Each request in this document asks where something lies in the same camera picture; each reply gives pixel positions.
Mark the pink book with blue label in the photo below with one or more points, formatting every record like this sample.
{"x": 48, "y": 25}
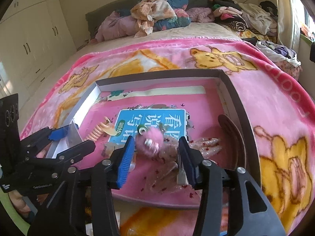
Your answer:
{"x": 209, "y": 108}

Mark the white box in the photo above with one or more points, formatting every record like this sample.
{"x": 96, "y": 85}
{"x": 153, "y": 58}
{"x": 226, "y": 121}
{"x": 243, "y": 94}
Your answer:
{"x": 73, "y": 132}

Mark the pile of clothes on bed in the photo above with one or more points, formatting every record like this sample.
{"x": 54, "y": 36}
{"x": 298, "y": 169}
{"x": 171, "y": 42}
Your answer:
{"x": 177, "y": 0}

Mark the bag of clothes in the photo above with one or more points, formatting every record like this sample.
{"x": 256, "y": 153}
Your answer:
{"x": 280, "y": 51}

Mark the beige curtain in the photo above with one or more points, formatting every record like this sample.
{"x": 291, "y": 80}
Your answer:
{"x": 284, "y": 17}

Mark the cream wardrobe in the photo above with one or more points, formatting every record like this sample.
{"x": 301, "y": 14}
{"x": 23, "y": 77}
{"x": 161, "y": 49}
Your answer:
{"x": 32, "y": 29}

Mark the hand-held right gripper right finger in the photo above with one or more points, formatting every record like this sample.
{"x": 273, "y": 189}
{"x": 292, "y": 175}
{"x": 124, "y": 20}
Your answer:
{"x": 189, "y": 167}

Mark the pile of mixed clothes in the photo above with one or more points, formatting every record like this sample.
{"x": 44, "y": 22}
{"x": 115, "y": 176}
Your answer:
{"x": 253, "y": 17}

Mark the grey headboard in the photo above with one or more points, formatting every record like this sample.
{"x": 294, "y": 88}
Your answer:
{"x": 103, "y": 14}

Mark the purple pink garment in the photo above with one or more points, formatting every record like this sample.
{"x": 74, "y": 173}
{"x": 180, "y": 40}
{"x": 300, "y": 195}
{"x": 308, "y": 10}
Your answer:
{"x": 199, "y": 13}

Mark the beige bed sheet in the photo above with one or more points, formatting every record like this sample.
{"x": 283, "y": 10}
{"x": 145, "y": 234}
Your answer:
{"x": 172, "y": 30}

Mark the pink fuzzy hair clip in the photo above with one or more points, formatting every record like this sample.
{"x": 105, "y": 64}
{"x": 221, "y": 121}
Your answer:
{"x": 150, "y": 142}

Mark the silver metal hair clip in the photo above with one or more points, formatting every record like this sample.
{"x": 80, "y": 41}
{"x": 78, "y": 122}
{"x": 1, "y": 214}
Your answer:
{"x": 182, "y": 174}

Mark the dark clothes on windowsill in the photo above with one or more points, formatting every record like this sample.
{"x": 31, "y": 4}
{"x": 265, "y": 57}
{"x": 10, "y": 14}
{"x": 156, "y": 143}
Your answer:
{"x": 312, "y": 52}

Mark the pink quilted garment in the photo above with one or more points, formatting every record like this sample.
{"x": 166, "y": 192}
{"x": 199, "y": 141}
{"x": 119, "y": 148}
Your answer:
{"x": 115, "y": 27}

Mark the person's left hand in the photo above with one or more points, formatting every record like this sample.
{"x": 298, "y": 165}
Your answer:
{"x": 19, "y": 202}

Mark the pink bear print blanket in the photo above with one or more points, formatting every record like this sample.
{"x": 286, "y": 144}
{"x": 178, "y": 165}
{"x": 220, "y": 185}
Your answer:
{"x": 270, "y": 108}

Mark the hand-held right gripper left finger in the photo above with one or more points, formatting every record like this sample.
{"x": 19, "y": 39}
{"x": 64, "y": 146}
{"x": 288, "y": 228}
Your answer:
{"x": 125, "y": 163}

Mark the orange floral cloth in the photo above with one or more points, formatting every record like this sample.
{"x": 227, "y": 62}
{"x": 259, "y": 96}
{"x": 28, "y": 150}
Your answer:
{"x": 147, "y": 9}

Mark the shallow brown cardboard box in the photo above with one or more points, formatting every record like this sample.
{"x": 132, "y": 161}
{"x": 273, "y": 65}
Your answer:
{"x": 242, "y": 118}

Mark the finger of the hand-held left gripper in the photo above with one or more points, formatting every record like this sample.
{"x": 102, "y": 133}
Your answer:
{"x": 59, "y": 132}
{"x": 78, "y": 152}

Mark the window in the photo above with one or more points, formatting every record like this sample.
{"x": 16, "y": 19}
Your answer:
{"x": 301, "y": 17}

